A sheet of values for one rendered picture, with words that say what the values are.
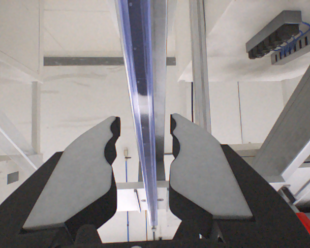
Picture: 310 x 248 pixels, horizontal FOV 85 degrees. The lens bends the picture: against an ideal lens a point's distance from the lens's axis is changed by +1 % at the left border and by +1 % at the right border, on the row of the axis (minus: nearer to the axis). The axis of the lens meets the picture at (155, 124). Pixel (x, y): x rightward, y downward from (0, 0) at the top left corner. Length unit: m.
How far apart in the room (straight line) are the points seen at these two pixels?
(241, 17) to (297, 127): 0.36
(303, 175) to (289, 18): 0.39
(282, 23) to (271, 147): 0.36
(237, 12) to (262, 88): 2.05
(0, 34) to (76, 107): 1.31
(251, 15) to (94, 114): 1.77
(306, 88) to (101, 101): 1.92
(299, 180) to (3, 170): 0.91
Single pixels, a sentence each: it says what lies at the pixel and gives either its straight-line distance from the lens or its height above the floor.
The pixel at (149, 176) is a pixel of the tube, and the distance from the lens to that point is 0.18.
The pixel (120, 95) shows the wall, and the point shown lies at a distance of 2.04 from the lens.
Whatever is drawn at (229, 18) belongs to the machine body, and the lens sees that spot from 0.58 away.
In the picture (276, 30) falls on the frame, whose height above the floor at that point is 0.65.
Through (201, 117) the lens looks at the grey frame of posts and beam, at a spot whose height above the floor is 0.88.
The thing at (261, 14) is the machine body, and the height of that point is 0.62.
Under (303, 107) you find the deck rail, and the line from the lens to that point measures 0.31.
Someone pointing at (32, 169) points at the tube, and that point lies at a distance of 0.20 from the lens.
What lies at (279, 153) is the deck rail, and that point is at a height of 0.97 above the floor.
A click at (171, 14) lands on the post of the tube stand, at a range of 0.18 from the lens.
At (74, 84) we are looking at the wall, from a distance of 2.19.
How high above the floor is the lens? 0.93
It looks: 4 degrees down
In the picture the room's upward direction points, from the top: 178 degrees clockwise
